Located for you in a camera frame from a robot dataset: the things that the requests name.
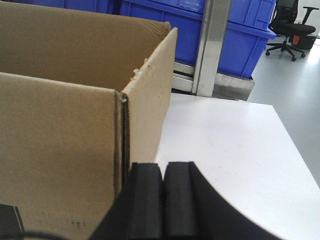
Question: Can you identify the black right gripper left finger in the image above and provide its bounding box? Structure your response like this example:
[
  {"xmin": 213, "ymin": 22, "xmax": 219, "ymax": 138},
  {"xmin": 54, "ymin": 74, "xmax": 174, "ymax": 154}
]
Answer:
[{"xmin": 89, "ymin": 163, "xmax": 163, "ymax": 240}]

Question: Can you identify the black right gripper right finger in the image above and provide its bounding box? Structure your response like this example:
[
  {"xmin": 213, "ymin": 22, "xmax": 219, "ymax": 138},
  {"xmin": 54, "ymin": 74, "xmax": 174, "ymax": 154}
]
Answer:
[{"xmin": 163, "ymin": 162, "xmax": 277, "ymax": 240}]

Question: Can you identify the metal shelf base frame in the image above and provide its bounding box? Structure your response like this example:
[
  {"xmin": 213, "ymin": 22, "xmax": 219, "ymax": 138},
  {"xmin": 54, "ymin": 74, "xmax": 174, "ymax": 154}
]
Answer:
[{"xmin": 172, "ymin": 62, "xmax": 255, "ymax": 101}]

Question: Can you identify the blue plastic crate right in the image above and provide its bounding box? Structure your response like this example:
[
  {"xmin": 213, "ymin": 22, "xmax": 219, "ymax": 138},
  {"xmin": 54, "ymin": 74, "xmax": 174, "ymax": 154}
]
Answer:
[{"xmin": 120, "ymin": 0, "xmax": 276, "ymax": 79}]

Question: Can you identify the brown cardboard box black print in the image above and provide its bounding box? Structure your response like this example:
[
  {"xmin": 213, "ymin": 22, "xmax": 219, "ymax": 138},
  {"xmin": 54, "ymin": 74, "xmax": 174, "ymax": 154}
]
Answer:
[{"xmin": 0, "ymin": 1, "xmax": 178, "ymax": 240}]

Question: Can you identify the black office chair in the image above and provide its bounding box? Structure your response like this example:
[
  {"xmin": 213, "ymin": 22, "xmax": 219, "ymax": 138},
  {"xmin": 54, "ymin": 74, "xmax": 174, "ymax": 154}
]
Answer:
[{"xmin": 265, "ymin": 0, "xmax": 319, "ymax": 62}]

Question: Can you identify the blue plastic crate left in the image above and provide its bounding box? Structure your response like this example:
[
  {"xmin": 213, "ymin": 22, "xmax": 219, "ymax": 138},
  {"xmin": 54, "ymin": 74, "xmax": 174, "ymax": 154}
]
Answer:
[{"xmin": 10, "ymin": 0, "xmax": 121, "ymax": 14}]

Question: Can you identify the blue plastic crate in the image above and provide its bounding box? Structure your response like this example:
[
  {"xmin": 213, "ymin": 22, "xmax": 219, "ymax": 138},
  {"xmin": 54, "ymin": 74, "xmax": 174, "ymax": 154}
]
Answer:
[
  {"xmin": 120, "ymin": 0, "xmax": 276, "ymax": 79},
  {"xmin": 10, "ymin": 0, "xmax": 121, "ymax": 14}
]

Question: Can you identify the metal shelf post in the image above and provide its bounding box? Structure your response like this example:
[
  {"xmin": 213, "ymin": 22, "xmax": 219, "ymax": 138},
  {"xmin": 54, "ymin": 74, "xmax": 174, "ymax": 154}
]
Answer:
[{"xmin": 191, "ymin": 0, "xmax": 232, "ymax": 97}]

